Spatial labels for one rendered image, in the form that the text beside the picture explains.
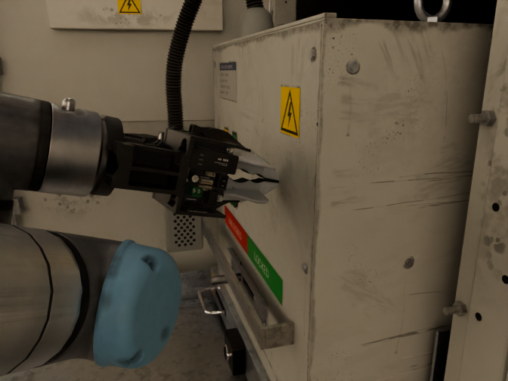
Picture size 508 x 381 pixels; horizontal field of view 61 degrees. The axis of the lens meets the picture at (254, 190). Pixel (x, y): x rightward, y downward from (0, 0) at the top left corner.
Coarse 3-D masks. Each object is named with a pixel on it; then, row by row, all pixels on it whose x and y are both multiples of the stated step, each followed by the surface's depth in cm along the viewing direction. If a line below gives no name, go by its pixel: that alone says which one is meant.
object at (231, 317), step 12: (216, 288) 90; (216, 300) 91; (228, 300) 82; (228, 312) 80; (228, 324) 80; (240, 324) 74; (240, 336) 71; (252, 348) 67; (252, 360) 65; (252, 372) 65; (264, 372) 62
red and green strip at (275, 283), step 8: (232, 216) 76; (232, 224) 76; (232, 232) 77; (240, 232) 71; (240, 240) 71; (248, 240) 66; (248, 248) 67; (256, 248) 62; (256, 256) 62; (264, 256) 59; (256, 264) 63; (264, 264) 59; (264, 272) 59; (272, 272) 56; (272, 280) 56; (280, 280) 52; (272, 288) 56; (280, 288) 53; (280, 296) 53
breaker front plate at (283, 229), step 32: (288, 32) 44; (320, 32) 37; (256, 64) 56; (288, 64) 45; (320, 64) 38; (256, 96) 57; (224, 128) 77; (256, 128) 58; (288, 160) 47; (288, 192) 48; (224, 224) 84; (256, 224) 61; (288, 224) 49; (288, 256) 49; (256, 288) 63; (288, 288) 50; (288, 320) 51; (288, 352) 52
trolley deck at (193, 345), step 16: (192, 320) 89; (208, 320) 89; (176, 336) 84; (192, 336) 84; (208, 336) 84; (224, 336) 84; (160, 352) 79; (176, 352) 79; (192, 352) 79; (208, 352) 79; (32, 368) 75; (48, 368) 75; (64, 368) 75; (80, 368) 75; (96, 368) 75; (112, 368) 75; (144, 368) 75; (160, 368) 75; (176, 368) 75; (192, 368) 75; (208, 368) 75; (224, 368) 75
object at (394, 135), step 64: (384, 64) 39; (448, 64) 41; (320, 128) 39; (384, 128) 41; (448, 128) 43; (320, 192) 41; (384, 192) 43; (448, 192) 45; (320, 256) 42; (384, 256) 45; (448, 256) 47; (320, 320) 44; (384, 320) 47; (448, 320) 50
